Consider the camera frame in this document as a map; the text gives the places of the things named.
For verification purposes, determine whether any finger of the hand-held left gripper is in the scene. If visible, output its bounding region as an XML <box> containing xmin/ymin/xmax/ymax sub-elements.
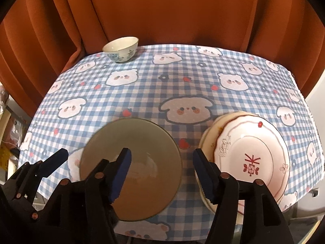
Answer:
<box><xmin>85</xmin><ymin>158</ymin><xmax>109</xmax><ymax>181</ymax></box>
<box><xmin>4</xmin><ymin>147</ymin><xmax>69</xmax><ymax>202</ymax></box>

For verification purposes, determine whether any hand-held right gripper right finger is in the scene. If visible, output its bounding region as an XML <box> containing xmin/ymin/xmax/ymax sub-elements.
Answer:
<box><xmin>193</xmin><ymin>148</ymin><xmax>295</xmax><ymax>244</ymax></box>

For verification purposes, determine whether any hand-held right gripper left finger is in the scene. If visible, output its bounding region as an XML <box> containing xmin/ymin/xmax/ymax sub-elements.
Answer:
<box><xmin>28</xmin><ymin>147</ymin><xmax>132</xmax><ymax>244</ymax></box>

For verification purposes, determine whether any small floral bowl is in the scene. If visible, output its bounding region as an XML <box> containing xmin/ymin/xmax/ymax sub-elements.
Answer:
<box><xmin>79</xmin><ymin>118</ymin><xmax>182</xmax><ymax>221</ymax></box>
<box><xmin>102</xmin><ymin>36</ymin><xmax>139</xmax><ymax>63</ymax></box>

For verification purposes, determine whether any white plate with red trim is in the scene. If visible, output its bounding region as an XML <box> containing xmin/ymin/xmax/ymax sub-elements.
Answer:
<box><xmin>214</xmin><ymin>114</ymin><xmax>291</xmax><ymax>225</ymax></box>

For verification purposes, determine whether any cluttered side shelf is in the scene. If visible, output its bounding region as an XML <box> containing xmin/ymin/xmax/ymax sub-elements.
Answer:
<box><xmin>0</xmin><ymin>81</ymin><xmax>33</xmax><ymax>183</ymax></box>

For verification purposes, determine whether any blue checked printed tablecloth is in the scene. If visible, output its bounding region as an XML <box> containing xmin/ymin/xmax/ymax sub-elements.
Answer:
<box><xmin>19</xmin><ymin>43</ymin><xmax>325</xmax><ymax>241</ymax></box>

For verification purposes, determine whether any orange curtain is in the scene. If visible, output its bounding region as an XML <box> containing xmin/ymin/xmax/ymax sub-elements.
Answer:
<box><xmin>0</xmin><ymin>0</ymin><xmax>325</xmax><ymax>119</ymax></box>

